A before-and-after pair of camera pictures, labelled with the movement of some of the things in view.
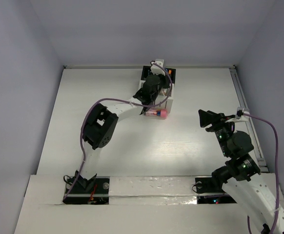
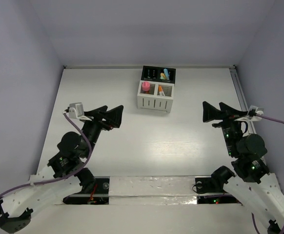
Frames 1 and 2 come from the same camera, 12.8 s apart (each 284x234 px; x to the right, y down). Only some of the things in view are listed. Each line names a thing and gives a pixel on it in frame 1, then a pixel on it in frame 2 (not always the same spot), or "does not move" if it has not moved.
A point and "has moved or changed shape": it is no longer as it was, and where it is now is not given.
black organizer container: x=147 y=71 does not move
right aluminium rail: x=262 y=162 does not move
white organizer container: x=164 y=99 does not move
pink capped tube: x=160 y=113 has moved or changed shape
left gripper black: x=157 y=79 → x=100 y=120
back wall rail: x=102 y=67 does not move
